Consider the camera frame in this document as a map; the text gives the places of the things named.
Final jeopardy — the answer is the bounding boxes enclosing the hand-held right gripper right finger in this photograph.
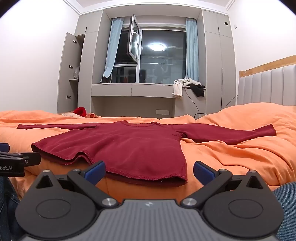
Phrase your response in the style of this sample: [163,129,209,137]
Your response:
[181,161,268,208]

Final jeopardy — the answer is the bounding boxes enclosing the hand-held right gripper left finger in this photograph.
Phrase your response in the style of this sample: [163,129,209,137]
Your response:
[32,160,119,208]

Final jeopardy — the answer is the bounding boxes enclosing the maroon long-sleeve sweater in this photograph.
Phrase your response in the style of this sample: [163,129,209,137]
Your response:
[17,120,277,187]

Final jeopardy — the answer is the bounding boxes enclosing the orange duvet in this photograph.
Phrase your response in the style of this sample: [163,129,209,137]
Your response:
[0,102,296,202]

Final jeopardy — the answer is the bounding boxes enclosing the person's left leg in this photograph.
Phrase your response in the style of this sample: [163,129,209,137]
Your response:
[0,177,25,241]

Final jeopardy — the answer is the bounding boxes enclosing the person's leg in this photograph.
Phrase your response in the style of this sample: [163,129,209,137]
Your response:
[0,177,25,241]
[273,183,296,241]

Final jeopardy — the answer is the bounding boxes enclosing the black garment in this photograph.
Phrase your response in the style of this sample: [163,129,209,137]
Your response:
[188,84,206,98]

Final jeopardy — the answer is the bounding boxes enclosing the white garment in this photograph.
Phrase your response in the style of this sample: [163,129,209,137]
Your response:
[172,77,201,99]

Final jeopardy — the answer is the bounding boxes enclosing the grey window bench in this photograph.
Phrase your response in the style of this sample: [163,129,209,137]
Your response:
[91,83,207,118]

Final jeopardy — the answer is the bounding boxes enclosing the person's right leg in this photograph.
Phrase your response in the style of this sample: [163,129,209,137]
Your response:
[273,183,296,241]

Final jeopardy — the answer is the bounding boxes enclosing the grey padded headboard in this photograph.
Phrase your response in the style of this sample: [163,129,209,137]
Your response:
[236,54,296,107]

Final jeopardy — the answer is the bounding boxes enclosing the grey wardrobe with closed doors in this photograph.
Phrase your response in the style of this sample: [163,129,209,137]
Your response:
[201,9,237,112]

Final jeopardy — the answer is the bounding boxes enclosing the window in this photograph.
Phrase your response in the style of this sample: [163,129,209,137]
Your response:
[111,15,188,84]

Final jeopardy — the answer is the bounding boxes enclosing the light blue curtain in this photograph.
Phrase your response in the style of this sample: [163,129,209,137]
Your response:
[103,18,124,80]
[185,18,200,81]

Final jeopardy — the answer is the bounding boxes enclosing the thin black cable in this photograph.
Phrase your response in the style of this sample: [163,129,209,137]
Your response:
[221,95,238,111]

